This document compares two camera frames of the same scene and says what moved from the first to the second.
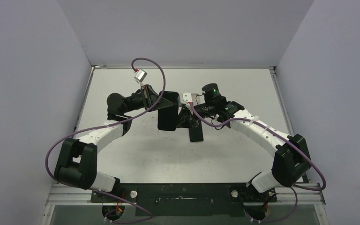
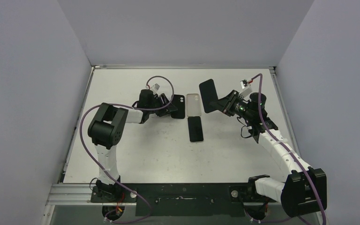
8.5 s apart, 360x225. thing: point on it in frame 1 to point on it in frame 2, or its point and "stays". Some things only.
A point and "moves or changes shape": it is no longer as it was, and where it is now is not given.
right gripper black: [185, 113] to [228, 103]
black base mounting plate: [185, 199] stays
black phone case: [168, 117] moves or changes shape
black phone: [196, 133] stays
